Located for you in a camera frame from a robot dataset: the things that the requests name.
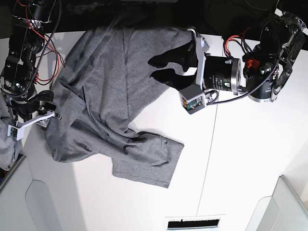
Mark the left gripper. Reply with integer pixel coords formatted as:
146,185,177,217
148,28,246,95

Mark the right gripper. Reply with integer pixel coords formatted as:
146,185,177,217
4,90,62,128

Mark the grey t-shirt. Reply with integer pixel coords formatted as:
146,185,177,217
45,27,191,188

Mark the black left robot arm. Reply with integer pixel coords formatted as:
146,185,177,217
149,0,308,113

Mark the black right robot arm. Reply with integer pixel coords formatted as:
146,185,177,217
0,0,63,122

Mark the light grey cloth pile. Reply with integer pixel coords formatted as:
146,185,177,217
0,96,23,171

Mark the left white bin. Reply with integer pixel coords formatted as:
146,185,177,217
0,156,37,231

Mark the white bin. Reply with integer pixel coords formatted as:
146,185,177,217
0,156,37,231
246,175,308,231

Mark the right white bin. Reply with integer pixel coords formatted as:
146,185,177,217
246,175,308,231

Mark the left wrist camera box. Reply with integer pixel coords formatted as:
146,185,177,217
179,84,206,115

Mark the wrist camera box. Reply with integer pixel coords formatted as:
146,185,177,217
7,124,25,141
179,84,206,115

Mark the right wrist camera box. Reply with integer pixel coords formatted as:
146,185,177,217
7,124,25,141

